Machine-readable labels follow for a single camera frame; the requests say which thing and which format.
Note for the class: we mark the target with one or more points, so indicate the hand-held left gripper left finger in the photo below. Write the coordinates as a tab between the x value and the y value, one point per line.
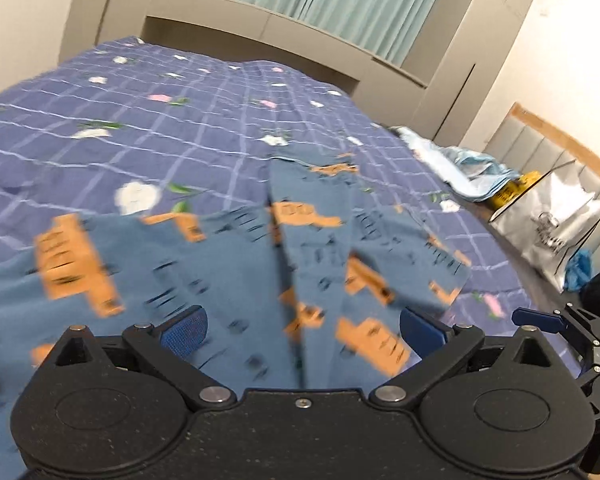
187	332

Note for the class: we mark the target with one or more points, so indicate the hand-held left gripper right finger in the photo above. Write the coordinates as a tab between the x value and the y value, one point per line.
420	332

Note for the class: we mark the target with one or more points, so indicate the blue pants with orange print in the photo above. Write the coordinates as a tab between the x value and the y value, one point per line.
230	270

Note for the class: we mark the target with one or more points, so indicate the blue plastic bag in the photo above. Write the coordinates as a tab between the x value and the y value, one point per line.
577	270

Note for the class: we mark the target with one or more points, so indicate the silver white bag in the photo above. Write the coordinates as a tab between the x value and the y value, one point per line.
555	225

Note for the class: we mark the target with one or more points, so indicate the yellow packet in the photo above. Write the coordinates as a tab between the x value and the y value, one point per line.
510	196

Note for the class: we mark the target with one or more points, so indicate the light blue crumpled cloth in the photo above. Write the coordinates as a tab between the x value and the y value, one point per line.
470	180

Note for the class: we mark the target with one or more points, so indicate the purple checked floral bed sheet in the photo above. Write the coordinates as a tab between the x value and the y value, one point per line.
180	110

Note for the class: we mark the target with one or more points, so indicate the beige built-in cabinet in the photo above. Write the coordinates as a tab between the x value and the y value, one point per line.
330	65

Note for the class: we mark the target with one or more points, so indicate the green curtain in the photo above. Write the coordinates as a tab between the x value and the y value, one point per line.
330	0

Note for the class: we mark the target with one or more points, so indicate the grey padded wood-trimmed wall panel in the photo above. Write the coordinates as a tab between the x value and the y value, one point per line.
540	145

